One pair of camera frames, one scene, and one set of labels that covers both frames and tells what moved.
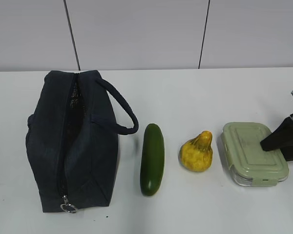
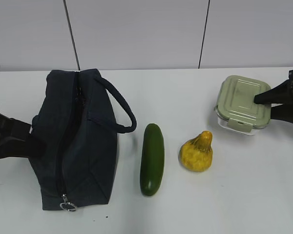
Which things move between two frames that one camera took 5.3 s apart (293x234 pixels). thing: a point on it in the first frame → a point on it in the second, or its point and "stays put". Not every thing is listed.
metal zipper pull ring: (67, 206) stays put
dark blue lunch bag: (73, 140) stays put
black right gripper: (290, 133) → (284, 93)
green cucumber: (152, 160) stays put
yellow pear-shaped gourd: (196, 154) stays put
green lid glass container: (249, 165) → (236, 110)
